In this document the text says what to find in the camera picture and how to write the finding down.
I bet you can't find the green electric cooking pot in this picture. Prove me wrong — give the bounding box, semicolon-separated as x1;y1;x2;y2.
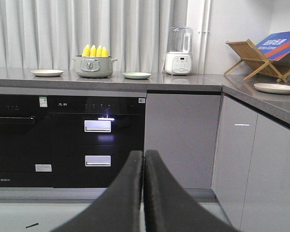
71;55;117;78

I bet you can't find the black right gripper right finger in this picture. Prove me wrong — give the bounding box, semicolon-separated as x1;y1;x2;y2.
144;150;236;232

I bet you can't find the beige plate left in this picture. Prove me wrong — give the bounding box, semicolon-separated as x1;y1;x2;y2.
31;69;64;77

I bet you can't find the green plate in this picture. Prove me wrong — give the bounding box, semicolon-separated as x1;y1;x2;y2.
122;72;151;80

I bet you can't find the beige plate right counter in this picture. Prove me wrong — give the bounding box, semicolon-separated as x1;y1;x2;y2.
254;83;290;94

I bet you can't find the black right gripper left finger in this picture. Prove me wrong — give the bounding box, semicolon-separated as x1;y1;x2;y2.
52;151;143;232

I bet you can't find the grey cabinet door right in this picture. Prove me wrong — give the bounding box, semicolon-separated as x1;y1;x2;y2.
213;96;258;229

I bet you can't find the black drawer sterilizer cabinet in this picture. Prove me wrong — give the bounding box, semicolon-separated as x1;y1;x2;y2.
48;96;145;188

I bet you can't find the grey cabinet door middle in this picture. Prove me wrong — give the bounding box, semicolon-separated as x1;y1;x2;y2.
145;93;221;189

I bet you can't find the yellow corn cob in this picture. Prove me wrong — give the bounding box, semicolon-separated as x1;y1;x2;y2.
82;44;90;57
101;46;109;57
96;45;102;57
89;44;97;57

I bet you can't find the black built-in dishwasher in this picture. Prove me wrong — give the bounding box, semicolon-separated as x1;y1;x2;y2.
0;94;52;188

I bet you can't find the grey curtain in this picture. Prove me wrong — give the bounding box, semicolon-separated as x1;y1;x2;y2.
0;0;188;73

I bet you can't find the grey cabinet door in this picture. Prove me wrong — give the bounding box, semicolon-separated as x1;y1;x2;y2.
213;96;258;229
145;93;221;189

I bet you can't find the white wall pipe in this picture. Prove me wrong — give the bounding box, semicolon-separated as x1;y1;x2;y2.
198;0;211;74

